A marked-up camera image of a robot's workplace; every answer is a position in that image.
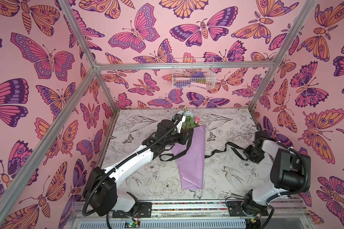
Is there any aluminium frame structure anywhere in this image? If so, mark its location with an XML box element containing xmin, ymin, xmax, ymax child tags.
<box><xmin>0</xmin><ymin>1</ymin><xmax>317</xmax><ymax>226</ymax></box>

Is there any white fake flower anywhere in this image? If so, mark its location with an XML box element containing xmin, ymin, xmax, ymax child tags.
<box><xmin>177</xmin><ymin>107</ymin><xmax>194</xmax><ymax>117</ymax></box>

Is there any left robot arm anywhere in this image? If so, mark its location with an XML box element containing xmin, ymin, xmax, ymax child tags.
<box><xmin>82</xmin><ymin>114</ymin><xmax>194</xmax><ymax>218</ymax></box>

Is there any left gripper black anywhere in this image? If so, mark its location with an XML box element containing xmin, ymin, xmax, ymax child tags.
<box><xmin>161</xmin><ymin>129</ymin><xmax>193</xmax><ymax>148</ymax></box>

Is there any black printed ribbon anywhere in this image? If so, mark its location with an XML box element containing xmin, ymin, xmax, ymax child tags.
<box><xmin>159</xmin><ymin>137</ymin><xmax>250</xmax><ymax>162</ymax></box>

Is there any purple pink wrapping paper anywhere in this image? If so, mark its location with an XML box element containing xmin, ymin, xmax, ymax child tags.
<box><xmin>176</xmin><ymin>126</ymin><xmax>205</xmax><ymax>190</ymax></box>

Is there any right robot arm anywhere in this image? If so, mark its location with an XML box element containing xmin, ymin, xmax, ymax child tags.
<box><xmin>241</xmin><ymin>131</ymin><xmax>311</xmax><ymax>216</ymax></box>

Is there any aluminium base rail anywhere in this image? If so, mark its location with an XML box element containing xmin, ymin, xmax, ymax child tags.
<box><xmin>69</xmin><ymin>198</ymin><xmax>316</xmax><ymax>229</ymax></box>

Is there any white wire basket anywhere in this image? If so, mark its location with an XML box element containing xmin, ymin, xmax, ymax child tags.
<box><xmin>171</xmin><ymin>58</ymin><xmax>217</xmax><ymax>90</ymax></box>

